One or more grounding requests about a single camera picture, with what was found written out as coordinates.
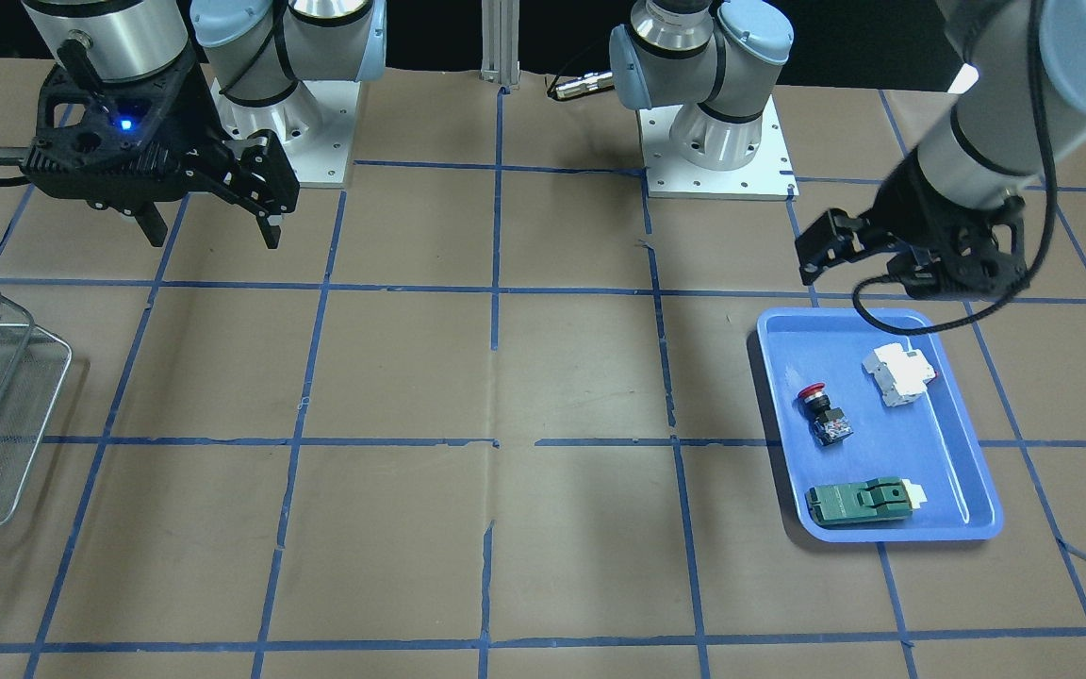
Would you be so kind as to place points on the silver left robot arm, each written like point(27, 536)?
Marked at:
point(1028, 105)

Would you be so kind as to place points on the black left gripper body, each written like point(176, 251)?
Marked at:
point(903, 206)

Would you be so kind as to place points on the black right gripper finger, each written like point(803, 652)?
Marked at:
point(261, 179)
point(153, 225)

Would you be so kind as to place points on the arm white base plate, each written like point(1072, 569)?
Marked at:
point(688, 155)
point(315, 124)

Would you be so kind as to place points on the green terminal block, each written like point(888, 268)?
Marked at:
point(882, 499)

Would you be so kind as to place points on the aluminium frame post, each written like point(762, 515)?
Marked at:
point(500, 21)

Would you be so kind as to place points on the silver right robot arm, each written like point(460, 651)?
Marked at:
point(258, 50)

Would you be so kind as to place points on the red emergency stop button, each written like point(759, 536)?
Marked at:
point(829, 423)

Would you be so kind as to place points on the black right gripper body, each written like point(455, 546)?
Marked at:
point(192, 125)

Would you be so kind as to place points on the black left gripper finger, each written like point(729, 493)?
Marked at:
point(833, 240)

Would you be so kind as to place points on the blue plastic tray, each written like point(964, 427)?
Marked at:
point(930, 442)

